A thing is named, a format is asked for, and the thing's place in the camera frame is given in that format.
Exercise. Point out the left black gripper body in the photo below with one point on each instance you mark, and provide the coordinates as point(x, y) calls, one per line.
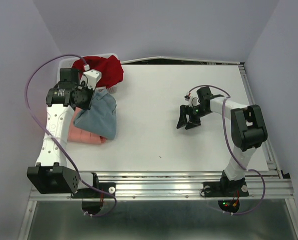
point(86, 95)

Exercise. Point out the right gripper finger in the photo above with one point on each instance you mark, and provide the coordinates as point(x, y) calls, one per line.
point(182, 122)
point(192, 124)

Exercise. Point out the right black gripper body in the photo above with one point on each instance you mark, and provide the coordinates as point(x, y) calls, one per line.
point(194, 113)

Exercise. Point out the light blue denim skirt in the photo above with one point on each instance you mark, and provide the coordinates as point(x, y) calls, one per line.
point(101, 118)

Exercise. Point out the red skirt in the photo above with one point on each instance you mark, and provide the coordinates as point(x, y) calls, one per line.
point(109, 67)

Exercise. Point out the pink pleated skirt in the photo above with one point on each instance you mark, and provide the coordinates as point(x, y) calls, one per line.
point(78, 135)

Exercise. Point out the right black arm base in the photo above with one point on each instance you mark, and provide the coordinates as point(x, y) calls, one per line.
point(216, 189)

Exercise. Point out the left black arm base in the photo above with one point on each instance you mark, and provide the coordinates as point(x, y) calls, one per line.
point(87, 193)

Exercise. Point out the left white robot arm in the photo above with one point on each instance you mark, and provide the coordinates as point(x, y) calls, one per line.
point(51, 175)

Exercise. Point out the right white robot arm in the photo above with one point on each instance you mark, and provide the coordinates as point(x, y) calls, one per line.
point(248, 132)

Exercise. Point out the white plastic basket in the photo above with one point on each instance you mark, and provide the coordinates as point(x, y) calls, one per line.
point(68, 63)

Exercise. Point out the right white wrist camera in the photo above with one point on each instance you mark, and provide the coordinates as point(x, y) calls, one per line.
point(192, 100)

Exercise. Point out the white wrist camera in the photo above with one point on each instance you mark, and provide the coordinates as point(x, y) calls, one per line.
point(192, 100)
point(89, 79)

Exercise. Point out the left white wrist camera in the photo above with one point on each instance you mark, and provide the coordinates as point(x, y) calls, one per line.
point(89, 79)

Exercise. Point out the aluminium mounting rail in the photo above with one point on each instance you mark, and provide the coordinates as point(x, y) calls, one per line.
point(181, 185)

